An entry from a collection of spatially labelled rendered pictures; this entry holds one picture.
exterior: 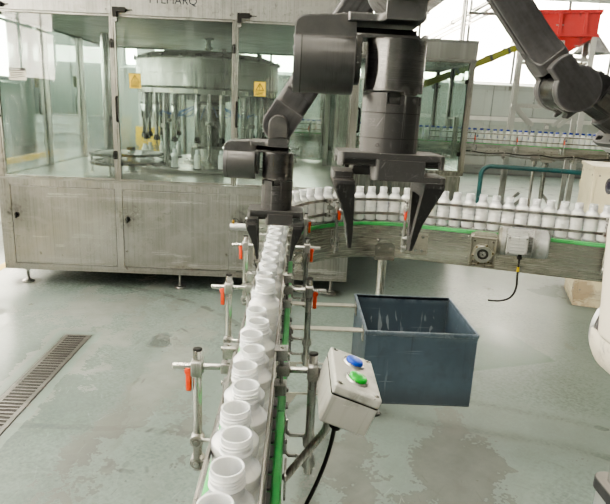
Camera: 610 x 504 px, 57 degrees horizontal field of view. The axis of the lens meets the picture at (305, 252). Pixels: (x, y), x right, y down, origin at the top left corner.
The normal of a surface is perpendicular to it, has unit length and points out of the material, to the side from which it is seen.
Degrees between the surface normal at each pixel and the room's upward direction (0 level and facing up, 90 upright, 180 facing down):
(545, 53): 85
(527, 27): 94
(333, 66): 103
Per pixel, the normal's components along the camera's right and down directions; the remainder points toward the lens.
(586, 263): -0.30, 0.22
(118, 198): 0.00, 0.25
